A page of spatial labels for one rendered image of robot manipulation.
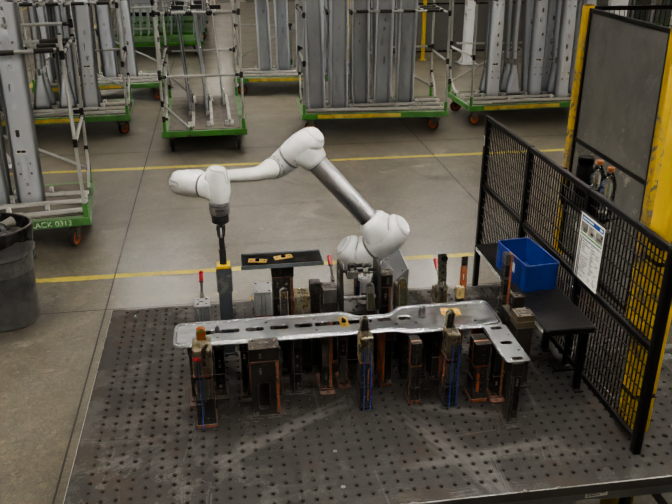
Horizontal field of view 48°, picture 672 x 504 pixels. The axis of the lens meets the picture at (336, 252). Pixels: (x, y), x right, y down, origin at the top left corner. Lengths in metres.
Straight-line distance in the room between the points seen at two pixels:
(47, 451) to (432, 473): 2.23
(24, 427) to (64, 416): 0.21
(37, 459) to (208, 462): 1.55
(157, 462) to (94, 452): 0.26
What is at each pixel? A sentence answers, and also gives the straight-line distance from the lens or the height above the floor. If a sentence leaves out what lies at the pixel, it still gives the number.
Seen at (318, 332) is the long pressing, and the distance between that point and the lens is 3.13.
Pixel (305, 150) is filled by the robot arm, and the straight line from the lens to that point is 3.60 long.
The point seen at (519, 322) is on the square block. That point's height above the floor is 1.03.
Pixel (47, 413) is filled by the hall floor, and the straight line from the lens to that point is 4.66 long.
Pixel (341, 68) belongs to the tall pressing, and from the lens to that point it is 9.92.
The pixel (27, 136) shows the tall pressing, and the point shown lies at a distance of 6.90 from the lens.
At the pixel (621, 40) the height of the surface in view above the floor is 1.84.
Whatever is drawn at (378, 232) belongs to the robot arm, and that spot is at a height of 1.16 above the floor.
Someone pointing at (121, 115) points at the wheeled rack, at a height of 0.27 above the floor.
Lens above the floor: 2.57
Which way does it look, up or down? 24 degrees down
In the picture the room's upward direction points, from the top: straight up
